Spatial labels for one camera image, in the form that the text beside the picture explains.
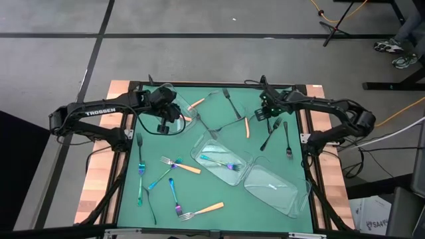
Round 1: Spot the clear plastic tray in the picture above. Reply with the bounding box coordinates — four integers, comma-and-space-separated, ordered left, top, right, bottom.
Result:
243, 156, 312, 220
190, 129, 256, 187
145, 82, 201, 136

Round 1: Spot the black tripod stand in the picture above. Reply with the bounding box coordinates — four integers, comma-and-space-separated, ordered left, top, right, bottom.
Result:
318, 0, 359, 48

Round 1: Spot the green table mat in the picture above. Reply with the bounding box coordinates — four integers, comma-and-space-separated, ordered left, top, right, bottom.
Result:
116, 84, 315, 233

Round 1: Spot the person's shoe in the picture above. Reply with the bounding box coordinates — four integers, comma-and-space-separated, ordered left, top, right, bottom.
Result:
373, 37, 405, 55
392, 52, 420, 70

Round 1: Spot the white printed box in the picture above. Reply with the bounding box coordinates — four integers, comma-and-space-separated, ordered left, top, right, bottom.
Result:
348, 195, 392, 237

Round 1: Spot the person's leg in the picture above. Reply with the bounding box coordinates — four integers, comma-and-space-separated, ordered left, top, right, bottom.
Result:
394, 0, 425, 46

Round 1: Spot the black metal crossbar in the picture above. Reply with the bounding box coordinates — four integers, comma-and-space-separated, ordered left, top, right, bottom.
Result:
0, 224, 425, 239

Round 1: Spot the black cabinet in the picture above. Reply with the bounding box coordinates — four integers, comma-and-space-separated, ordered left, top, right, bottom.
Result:
0, 110, 52, 233

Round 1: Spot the dark grey chair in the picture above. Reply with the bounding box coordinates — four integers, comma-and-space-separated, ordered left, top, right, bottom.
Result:
384, 112, 425, 239

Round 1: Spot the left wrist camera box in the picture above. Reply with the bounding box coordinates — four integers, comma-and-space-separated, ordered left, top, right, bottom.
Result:
157, 118, 171, 135

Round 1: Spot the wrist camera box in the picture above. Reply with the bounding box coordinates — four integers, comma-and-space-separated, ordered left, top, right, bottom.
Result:
157, 118, 171, 135
254, 108, 270, 122

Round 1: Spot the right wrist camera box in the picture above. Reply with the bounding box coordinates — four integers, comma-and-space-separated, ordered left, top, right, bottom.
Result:
254, 108, 270, 122

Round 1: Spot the black left camera cable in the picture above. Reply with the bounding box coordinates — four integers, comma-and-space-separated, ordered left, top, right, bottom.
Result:
134, 104, 187, 136

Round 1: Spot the black metal table frame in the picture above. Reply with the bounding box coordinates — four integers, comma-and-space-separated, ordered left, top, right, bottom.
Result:
74, 79, 355, 233

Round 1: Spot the orange extension cable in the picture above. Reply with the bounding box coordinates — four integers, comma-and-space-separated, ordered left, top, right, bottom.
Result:
309, 0, 370, 24

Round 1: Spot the black left arm base cable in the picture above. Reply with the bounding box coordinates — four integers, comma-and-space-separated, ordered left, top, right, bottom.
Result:
85, 144, 116, 175

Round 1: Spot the black desk leg frame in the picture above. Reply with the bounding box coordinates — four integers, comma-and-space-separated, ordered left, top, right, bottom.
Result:
333, 0, 425, 91

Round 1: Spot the looped black floor cable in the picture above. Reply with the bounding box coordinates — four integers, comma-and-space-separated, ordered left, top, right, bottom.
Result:
341, 151, 365, 181

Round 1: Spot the yellow power cable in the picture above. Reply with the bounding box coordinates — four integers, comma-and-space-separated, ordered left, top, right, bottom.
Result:
375, 96, 425, 129

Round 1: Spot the straight black floor cable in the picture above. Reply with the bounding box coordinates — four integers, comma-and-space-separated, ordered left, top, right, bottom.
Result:
360, 145, 425, 151

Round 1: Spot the light grey cable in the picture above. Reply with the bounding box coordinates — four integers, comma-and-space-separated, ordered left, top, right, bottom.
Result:
345, 116, 425, 149

